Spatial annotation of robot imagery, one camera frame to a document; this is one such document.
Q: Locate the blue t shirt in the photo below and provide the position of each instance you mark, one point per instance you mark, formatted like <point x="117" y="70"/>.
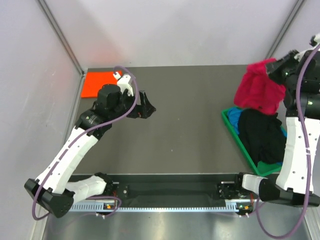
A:
<point x="233" y="115"/>

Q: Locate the aluminium frame post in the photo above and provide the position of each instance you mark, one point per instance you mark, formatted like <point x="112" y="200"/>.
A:
<point x="294" y="11"/>
<point x="48" y="14"/>

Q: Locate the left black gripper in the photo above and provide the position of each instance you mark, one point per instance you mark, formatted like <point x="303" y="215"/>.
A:
<point x="144" y="110"/>

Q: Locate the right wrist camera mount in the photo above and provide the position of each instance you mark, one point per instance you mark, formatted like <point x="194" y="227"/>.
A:
<point x="315" y="40"/>

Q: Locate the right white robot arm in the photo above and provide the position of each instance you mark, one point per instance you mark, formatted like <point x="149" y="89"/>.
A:
<point x="299" y="72"/>

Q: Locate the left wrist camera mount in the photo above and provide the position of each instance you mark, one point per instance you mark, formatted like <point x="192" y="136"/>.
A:
<point x="124" y="82"/>

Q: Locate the left aluminium frame post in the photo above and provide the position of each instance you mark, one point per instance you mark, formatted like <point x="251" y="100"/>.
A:
<point x="48" y="14"/>

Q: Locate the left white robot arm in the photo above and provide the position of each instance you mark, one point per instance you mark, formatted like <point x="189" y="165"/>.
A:
<point x="52" y="189"/>

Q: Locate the red t shirt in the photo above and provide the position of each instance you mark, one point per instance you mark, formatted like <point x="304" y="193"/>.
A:
<point x="257" y="91"/>

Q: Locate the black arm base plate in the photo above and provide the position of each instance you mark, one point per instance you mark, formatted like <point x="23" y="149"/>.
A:
<point x="173" y="190"/>

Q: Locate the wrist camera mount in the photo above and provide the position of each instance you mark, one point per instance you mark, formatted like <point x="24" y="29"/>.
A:
<point x="315" y="40"/>
<point x="124" y="82"/>

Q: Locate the green plastic tray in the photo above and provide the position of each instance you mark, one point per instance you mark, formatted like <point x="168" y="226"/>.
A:
<point x="261" y="169"/>

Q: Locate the black t shirt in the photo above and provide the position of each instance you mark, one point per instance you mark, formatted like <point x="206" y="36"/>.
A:
<point x="262" y="136"/>

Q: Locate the folded orange t shirt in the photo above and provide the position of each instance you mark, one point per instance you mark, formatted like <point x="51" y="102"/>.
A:
<point x="94" y="81"/>

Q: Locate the right aluminium frame post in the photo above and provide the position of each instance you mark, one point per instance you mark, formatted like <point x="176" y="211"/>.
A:
<point x="294" y="11"/>

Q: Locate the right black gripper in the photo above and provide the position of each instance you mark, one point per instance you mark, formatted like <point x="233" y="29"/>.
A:
<point x="272" y="68"/>

